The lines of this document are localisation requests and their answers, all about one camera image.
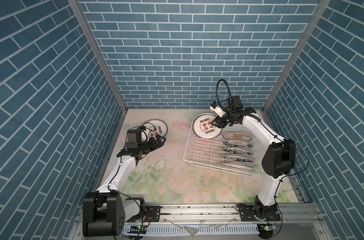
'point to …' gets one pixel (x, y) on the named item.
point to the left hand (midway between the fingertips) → (160, 141)
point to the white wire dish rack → (209, 152)
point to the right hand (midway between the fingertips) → (214, 118)
